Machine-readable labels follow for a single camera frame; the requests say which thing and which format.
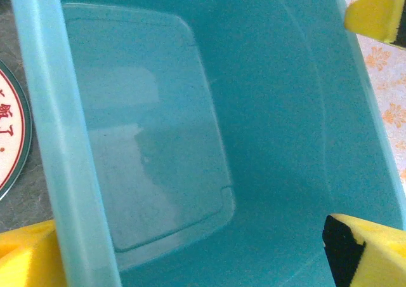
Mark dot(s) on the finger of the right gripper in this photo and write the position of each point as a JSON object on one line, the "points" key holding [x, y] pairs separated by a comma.
{"points": [[377, 14]]}

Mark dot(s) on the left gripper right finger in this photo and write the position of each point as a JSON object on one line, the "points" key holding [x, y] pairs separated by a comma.
{"points": [[380, 255]]}

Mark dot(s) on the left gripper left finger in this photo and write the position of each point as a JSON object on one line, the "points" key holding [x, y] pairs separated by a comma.
{"points": [[28, 258]]}

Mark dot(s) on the orange sunburst print plate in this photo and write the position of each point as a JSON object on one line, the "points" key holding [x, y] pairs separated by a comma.
{"points": [[12, 134]]}

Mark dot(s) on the blue plastic bin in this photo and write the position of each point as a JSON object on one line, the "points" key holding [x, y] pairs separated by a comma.
{"points": [[253, 109]]}

